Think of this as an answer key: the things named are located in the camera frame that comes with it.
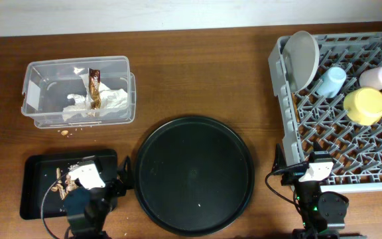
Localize food leftovers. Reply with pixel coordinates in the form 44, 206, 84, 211
50, 164, 79, 200

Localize wooden chopstick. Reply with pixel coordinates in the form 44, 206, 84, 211
291, 93, 300, 123

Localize yellow bowl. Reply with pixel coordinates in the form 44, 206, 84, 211
344, 88, 382, 125

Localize blue cup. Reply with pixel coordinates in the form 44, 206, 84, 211
316, 66, 347, 98

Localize white napkin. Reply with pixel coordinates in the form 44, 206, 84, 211
75, 74, 128, 110
62, 94, 91, 121

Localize pink cup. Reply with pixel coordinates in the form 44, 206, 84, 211
359, 66, 382, 90

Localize grey plate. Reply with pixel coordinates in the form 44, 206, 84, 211
283, 31, 320, 92

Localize brown snack wrapper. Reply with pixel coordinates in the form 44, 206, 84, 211
88, 68, 101, 110

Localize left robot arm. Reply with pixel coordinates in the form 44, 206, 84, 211
64, 156, 134, 238

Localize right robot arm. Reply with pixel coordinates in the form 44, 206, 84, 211
265, 142, 349, 239

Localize grey dishwasher rack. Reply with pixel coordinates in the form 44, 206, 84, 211
268, 32, 382, 193

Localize clear plastic waste bin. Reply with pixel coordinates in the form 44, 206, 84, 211
21, 56, 137, 129

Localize black rectangular tray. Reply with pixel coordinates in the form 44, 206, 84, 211
19, 149, 117, 220

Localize round black serving tray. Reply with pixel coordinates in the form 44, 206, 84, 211
135, 116, 255, 236

